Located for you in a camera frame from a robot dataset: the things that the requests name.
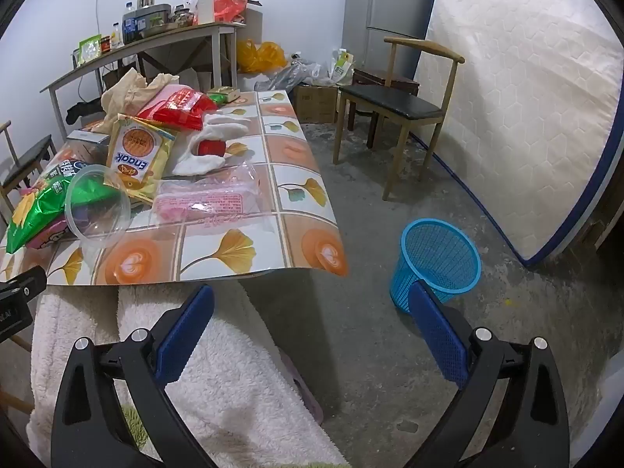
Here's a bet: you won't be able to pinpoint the yellow snack bag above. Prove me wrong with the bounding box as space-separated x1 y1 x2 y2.
105 114 176 203

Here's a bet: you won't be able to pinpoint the small gold box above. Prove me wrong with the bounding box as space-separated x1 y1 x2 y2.
207 85 241 103

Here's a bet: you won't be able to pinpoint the white fluffy blanket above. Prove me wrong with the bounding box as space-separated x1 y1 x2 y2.
24 280 352 468

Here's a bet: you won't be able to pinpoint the white crumpled cloth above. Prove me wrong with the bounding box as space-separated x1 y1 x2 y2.
172 110 252 176

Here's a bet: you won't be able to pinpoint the yellow plastic bag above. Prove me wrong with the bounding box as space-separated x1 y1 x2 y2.
236 39 259 74
256 41 288 71

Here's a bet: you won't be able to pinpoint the pink snack bag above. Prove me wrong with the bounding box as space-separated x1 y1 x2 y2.
24 219 69 249

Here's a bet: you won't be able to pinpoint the white and green bag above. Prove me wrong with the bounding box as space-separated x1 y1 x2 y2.
328 49 356 83

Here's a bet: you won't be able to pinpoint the beige cardboard box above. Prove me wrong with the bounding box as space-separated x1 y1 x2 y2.
244 0 264 42

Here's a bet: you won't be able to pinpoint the wooden chair with black seat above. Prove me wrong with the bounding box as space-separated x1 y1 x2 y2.
333 36 466 200

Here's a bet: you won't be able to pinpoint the grey plastic bag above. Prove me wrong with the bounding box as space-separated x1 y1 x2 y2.
267 61 323 91

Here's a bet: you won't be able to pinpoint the orange-red plastic bag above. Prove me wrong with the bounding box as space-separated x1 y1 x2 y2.
214 0 249 23

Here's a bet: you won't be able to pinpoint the grey refrigerator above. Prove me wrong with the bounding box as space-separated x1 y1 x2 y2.
341 0 444 66

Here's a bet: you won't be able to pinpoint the green packet with clear window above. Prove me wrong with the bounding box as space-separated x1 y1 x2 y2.
77 34 102 65

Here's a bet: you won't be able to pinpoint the clear plastic bowl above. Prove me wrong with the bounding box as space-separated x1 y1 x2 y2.
64 165 131 242

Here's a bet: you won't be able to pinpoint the black clothes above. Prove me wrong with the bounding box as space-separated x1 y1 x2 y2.
64 99 105 125

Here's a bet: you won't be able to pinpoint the brown cardboard box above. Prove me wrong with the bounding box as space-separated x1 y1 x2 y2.
292 83 339 125

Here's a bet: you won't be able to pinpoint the green chip bag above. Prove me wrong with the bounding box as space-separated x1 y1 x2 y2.
6 156 122 254

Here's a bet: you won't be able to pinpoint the blue plastic wastebasket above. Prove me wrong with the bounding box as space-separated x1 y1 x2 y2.
389 218 482 314

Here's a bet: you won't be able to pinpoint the grey and black cardboard box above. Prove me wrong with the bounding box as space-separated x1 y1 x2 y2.
66 129 113 161

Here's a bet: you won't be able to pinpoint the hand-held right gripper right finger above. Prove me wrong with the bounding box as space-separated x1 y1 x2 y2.
407 280 571 468

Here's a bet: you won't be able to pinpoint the pink sponge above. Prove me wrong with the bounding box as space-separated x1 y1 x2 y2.
151 163 274 227

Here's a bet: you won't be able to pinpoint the red plastic bag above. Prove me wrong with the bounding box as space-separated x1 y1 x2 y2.
136 85 220 132

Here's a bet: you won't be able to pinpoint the patterned tablecloth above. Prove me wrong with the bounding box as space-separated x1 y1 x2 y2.
0 89 349 286

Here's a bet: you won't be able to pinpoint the water bottle with blue label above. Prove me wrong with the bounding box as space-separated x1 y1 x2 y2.
122 2 140 42

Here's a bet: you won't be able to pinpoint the white mattress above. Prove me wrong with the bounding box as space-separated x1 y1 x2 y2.
407 0 624 269

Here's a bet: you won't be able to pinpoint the wooden chair with dark seat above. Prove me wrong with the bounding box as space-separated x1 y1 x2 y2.
0 121 58 215

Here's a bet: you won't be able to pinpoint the beige cloth bag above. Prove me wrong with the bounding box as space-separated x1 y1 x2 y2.
101 68 181 130

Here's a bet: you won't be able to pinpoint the long grey desk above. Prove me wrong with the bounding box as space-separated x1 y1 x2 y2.
40 20 247 137

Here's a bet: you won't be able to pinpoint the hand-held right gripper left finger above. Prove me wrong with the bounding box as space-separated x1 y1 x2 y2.
51 283 218 468

